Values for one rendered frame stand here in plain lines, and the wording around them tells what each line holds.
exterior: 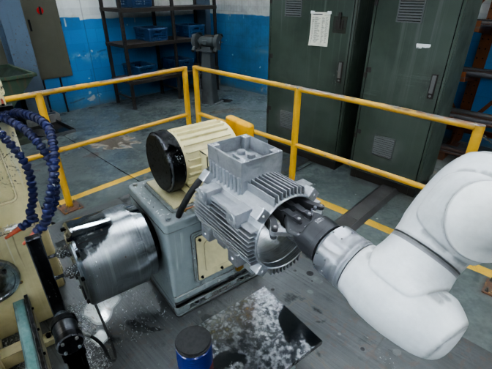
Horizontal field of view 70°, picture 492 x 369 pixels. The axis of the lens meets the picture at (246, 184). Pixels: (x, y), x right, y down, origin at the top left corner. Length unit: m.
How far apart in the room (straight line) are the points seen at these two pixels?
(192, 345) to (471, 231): 0.43
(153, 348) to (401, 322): 0.81
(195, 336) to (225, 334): 0.38
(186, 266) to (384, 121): 2.75
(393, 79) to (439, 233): 2.97
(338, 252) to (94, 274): 0.66
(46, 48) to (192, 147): 5.36
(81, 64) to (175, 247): 5.63
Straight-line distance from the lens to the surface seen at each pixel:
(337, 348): 1.17
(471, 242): 0.50
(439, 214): 0.51
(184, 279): 1.14
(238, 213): 0.62
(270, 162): 0.68
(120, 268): 1.02
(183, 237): 1.04
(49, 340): 1.26
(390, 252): 0.53
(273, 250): 0.75
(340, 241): 0.56
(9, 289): 1.24
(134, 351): 1.18
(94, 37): 6.58
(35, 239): 0.89
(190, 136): 1.03
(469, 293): 2.79
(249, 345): 0.99
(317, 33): 3.76
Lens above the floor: 1.72
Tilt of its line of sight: 29 degrees down
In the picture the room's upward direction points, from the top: straight up
